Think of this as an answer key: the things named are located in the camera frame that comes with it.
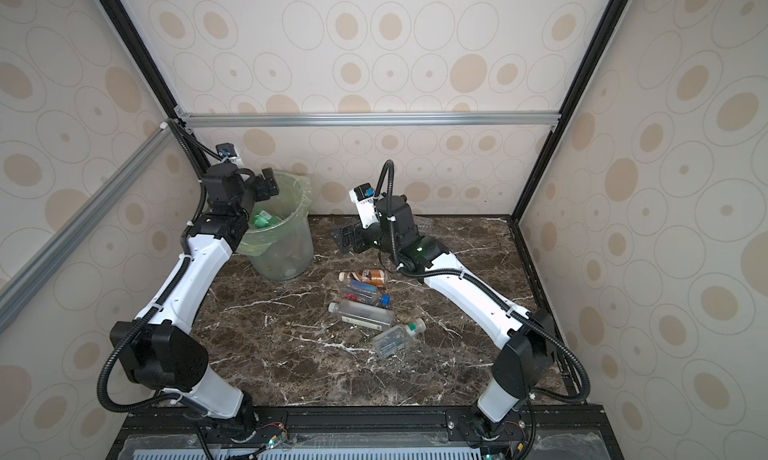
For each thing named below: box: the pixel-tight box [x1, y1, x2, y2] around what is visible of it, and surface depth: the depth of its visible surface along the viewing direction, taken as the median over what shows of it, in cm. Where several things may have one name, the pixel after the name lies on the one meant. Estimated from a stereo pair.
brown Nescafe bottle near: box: [338, 269, 385, 288], surface depth 99 cm
